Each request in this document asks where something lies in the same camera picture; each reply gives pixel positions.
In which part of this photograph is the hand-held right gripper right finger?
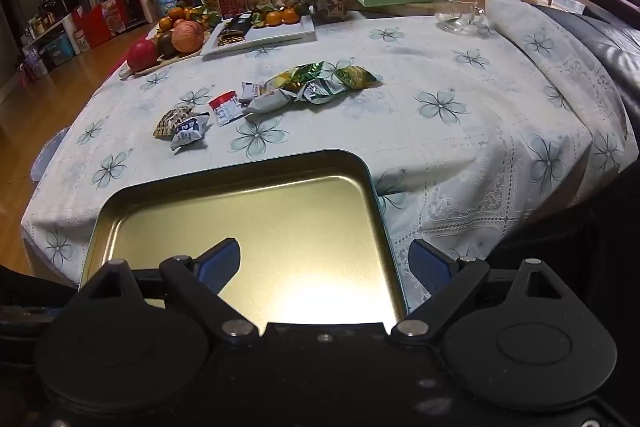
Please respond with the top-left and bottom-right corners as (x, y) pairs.
(390, 239), (576, 343)

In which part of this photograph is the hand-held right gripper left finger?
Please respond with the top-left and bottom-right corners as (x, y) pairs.
(77, 238), (261, 341)

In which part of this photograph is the gold metal tin tray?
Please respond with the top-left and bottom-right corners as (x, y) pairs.
(80, 150), (408, 325)

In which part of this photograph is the white grey snack packet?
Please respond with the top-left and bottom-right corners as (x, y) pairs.
(245, 88), (301, 114)

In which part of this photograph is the yellow orange snack packet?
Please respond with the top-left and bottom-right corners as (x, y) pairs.
(264, 69), (301, 95)

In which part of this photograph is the dark green snack packet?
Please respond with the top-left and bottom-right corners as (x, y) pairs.
(292, 62), (326, 84)

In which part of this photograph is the white blue snack packet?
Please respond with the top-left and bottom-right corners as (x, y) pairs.
(170, 114), (212, 152)

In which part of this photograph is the brown patterned snack packet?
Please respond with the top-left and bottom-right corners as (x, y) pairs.
(153, 104), (196, 140)

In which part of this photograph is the red white snack packet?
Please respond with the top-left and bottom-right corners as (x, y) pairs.
(208, 91), (244, 128)

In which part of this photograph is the green white snack packet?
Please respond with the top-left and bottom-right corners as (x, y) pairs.
(300, 77), (346, 105)

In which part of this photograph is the green yellow snack packet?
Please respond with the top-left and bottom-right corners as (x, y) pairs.
(334, 64), (378, 90)

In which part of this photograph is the light blue stool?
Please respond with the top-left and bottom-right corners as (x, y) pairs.
(30, 127), (71, 182)

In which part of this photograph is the wooden fruit board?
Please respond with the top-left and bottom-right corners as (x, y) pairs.
(119, 34), (211, 80)

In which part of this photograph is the red yellow apple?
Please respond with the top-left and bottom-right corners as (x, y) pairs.
(171, 21), (206, 54)

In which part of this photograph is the white rectangular plate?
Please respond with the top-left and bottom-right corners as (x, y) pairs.
(201, 14), (317, 56)

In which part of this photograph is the black snack packet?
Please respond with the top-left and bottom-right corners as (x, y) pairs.
(220, 13), (255, 36)

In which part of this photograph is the pile of leafy tangerines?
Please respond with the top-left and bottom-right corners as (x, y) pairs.
(159, 4), (221, 32)

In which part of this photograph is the clear glass cup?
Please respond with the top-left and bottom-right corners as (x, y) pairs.
(433, 0), (487, 32)

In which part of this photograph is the black leather chair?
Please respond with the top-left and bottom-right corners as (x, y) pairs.
(535, 4), (640, 132)

